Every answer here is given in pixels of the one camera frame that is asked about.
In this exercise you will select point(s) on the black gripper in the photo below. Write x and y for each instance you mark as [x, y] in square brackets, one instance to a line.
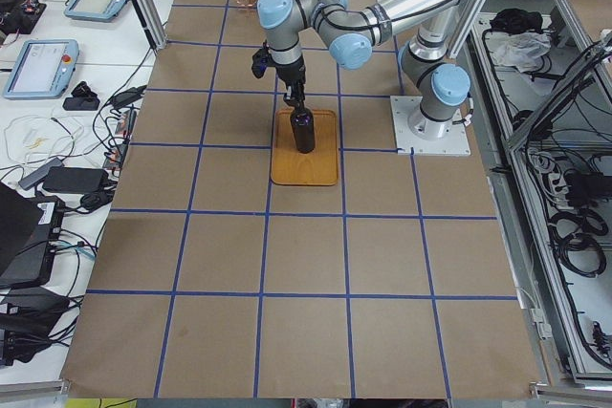
[291, 74]

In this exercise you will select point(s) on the dark wine bottle carried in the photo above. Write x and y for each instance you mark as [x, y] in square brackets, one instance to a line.
[303, 126]

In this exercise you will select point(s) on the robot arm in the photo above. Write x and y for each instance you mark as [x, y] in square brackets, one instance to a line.
[349, 36]

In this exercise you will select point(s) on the wooden tray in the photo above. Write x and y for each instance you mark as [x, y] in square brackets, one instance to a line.
[317, 168]

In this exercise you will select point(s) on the teach pendant far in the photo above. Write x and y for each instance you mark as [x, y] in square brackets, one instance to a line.
[94, 10]

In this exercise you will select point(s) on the teach pendant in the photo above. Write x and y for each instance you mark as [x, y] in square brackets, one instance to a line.
[94, 10]
[42, 70]

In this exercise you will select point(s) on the crumpled white cloth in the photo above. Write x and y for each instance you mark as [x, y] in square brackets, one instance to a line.
[523, 51]

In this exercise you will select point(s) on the black power adapter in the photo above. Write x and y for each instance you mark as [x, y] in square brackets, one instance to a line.
[74, 180]

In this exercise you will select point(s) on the teach pendant near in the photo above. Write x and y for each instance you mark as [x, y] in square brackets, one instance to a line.
[42, 70]

